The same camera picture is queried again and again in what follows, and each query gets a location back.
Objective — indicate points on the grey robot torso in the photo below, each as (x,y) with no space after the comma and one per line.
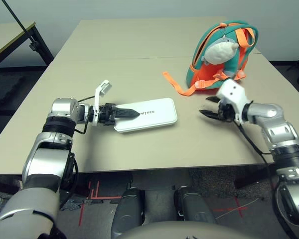
(177,230)

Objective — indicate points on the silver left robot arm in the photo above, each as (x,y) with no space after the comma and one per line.
(47,154)

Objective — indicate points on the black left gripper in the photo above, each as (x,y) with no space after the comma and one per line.
(107,114)

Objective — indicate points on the white pencil case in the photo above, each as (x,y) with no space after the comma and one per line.
(159,112)

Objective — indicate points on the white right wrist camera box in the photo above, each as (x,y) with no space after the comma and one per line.
(233,93)

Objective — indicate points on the beige side table black frame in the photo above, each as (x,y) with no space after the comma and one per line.
(2,35)

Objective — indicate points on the black floor mat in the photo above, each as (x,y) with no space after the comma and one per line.
(5,87)

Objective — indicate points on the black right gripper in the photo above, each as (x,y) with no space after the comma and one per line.
(226,113)

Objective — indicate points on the dark grey robot leg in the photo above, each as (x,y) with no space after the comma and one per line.
(194,207)
(128,211)

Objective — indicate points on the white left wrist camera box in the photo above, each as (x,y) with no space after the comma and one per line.
(104,87)

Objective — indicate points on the teal orange backpack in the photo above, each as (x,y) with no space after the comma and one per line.
(206,74)

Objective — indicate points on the thin green pole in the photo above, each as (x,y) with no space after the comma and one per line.
(15,17)

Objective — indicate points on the grey white plush dolphin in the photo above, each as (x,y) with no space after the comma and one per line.
(219,52)

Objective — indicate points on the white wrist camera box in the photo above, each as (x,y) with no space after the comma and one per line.
(233,93)
(104,87)

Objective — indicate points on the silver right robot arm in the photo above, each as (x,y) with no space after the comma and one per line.
(279,127)

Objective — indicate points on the dark grey right robot leg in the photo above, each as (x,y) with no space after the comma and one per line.
(194,207)

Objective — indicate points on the dark grey left robot leg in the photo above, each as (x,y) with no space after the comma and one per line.
(128,211)

